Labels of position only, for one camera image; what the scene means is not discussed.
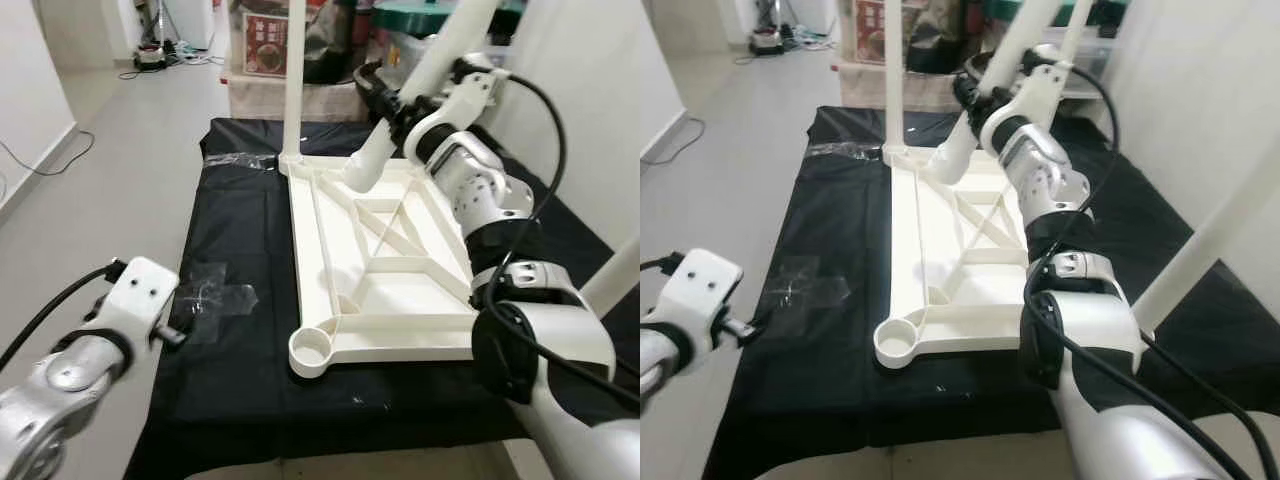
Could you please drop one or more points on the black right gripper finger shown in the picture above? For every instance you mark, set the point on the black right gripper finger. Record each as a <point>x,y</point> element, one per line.
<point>388,105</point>
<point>967,90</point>

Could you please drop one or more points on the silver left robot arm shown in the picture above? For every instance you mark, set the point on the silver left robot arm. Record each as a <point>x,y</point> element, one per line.
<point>50,390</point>
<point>660,360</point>

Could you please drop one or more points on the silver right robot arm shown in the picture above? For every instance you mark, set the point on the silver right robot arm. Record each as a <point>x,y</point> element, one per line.
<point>1100,330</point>
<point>560,340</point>

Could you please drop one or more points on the large black basin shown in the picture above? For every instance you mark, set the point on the large black basin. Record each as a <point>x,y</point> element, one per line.
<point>362,75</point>

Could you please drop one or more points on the clear tape patch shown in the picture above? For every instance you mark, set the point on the clear tape patch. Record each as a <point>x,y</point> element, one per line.
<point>810,290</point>
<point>215,300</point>

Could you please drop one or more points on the beige cloth covered bench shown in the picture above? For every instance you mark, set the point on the beige cloth covered bench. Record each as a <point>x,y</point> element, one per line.
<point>320,100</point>
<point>920,92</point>

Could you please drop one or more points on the black plastic bag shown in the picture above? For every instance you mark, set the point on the black plastic bag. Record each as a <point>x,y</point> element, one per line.
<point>335,50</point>
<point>940,45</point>

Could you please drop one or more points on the green round pot lid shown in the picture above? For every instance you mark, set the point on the green round pot lid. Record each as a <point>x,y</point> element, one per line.
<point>1100,10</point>
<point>400,15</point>

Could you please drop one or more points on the black tablecloth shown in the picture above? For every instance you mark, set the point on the black tablecloth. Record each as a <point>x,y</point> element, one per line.
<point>230,400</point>
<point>800,400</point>

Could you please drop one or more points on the red printed carton box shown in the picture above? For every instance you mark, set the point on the red printed carton box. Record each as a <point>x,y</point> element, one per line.
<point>870,35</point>
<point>265,45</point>

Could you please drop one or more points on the clear tape strip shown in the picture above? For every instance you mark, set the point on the clear tape strip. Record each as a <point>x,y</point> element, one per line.
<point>840,152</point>
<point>240,160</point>

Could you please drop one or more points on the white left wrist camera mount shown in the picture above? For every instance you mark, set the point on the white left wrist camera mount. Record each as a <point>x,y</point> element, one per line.
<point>140,285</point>
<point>700,280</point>

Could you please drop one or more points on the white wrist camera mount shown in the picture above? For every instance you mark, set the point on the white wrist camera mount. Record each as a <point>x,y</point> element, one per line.
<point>1045,90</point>
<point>470,95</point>
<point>700,280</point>
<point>140,285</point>

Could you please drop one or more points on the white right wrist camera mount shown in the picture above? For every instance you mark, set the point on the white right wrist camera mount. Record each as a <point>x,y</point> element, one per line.
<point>470,95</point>
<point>1045,90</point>

